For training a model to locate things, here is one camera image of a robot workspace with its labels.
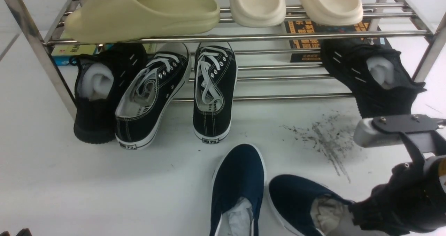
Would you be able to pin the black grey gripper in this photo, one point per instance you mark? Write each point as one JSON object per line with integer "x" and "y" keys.
{"x": 418, "y": 133}

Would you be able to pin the black canvas lace sneaker right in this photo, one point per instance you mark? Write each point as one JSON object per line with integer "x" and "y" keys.
{"x": 215, "y": 76}

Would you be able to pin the cream foam slipper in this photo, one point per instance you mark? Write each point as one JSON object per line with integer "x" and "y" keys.
{"x": 258, "y": 13}
{"x": 334, "y": 12}

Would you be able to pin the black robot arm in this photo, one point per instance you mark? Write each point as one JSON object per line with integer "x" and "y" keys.
{"x": 414, "y": 199}

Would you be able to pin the navy slip-on shoe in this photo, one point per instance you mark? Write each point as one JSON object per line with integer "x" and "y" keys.
{"x": 237, "y": 192}
{"x": 307, "y": 208}

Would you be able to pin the yellow blue book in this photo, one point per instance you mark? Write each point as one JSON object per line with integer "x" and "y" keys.
{"x": 61, "y": 54}

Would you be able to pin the stainless steel shoe rack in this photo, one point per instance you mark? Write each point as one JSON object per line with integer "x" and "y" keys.
{"x": 42, "y": 47}

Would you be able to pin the cream foam slipper left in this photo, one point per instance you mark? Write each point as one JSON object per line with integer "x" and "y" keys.
{"x": 258, "y": 13}

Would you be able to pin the black canvas lace sneaker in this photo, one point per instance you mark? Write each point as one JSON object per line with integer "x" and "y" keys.
{"x": 215, "y": 76}
{"x": 139, "y": 113}

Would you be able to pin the olive green foam slipper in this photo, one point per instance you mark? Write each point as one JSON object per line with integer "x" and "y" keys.
{"x": 109, "y": 21}

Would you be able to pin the cream foam slipper right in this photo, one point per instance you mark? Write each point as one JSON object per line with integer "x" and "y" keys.
{"x": 334, "y": 12}

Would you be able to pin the black canvas lace sneaker left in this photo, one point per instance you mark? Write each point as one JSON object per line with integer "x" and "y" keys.
{"x": 139, "y": 113}

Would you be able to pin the black knit sneaker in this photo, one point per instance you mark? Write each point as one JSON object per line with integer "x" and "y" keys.
{"x": 100, "y": 84}
{"x": 373, "y": 73}

